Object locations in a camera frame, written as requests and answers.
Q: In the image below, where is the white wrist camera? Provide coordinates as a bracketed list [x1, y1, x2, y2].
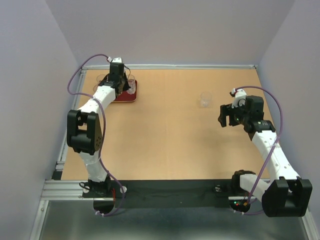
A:
[230, 88, 247, 109]
[106, 56, 123, 64]

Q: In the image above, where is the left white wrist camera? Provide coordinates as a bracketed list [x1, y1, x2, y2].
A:
[106, 56, 123, 64]

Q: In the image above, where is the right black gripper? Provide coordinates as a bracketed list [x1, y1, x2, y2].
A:
[217, 99, 250, 127]

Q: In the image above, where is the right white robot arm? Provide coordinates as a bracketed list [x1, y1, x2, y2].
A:
[218, 90, 313, 217]

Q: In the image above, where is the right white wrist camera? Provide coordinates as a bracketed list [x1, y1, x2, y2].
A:
[230, 88, 247, 109]

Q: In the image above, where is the aluminium frame rail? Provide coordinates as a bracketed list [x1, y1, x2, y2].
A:
[80, 64, 258, 71]

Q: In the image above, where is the cluster back clear glass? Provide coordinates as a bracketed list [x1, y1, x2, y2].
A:
[200, 91, 213, 108]

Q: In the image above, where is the cluster clear glass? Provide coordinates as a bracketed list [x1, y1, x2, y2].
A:
[200, 91, 213, 108]
[126, 79, 136, 95]

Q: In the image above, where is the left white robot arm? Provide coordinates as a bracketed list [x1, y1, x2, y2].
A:
[66, 62, 130, 197]

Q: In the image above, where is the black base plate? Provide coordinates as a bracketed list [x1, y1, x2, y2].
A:
[79, 179, 248, 210]

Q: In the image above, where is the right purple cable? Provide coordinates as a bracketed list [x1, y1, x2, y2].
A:
[234, 86, 285, 216]

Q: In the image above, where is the red lacquer tray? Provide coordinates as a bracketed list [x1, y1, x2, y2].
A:
[112, 80, 138, 103]

